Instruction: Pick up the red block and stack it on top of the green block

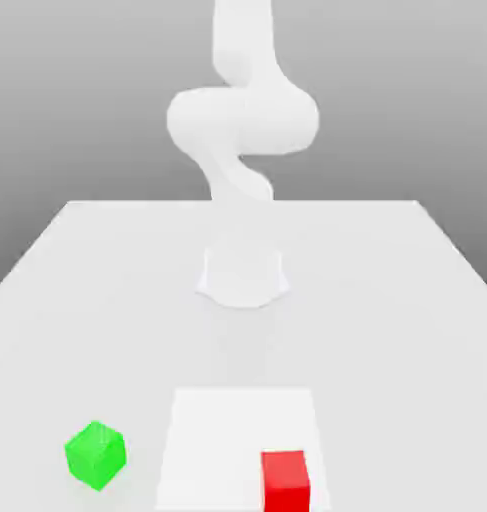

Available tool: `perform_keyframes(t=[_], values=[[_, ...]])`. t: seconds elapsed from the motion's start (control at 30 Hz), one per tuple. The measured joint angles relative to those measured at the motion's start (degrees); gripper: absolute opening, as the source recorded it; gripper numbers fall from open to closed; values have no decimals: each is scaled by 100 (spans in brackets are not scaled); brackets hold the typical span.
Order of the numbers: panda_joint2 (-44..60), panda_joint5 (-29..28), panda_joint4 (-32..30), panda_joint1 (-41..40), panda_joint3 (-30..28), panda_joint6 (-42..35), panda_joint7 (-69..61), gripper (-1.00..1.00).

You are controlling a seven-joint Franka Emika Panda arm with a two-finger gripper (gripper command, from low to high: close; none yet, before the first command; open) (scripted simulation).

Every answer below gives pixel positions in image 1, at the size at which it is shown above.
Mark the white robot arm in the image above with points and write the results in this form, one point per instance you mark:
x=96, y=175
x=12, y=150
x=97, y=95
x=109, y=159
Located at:
x=243, y=120

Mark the small green cube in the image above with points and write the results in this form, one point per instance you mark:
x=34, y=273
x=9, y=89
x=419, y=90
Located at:
x=95, y=456

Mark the small red cube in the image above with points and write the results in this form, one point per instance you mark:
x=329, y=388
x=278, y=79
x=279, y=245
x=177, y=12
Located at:
x=285, y=480

